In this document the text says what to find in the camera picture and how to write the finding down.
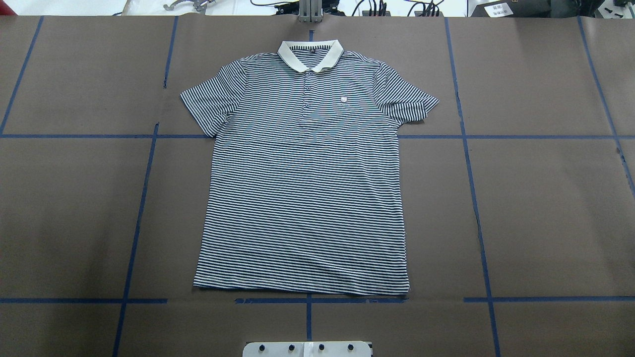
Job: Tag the aluminium frame post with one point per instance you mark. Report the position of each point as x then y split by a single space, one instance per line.
310 11

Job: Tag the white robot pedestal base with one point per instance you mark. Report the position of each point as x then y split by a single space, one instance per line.
309 349

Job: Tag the striped polo shirt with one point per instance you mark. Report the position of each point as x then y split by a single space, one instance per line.
304 191

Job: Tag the black box device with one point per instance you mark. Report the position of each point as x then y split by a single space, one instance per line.
512 8

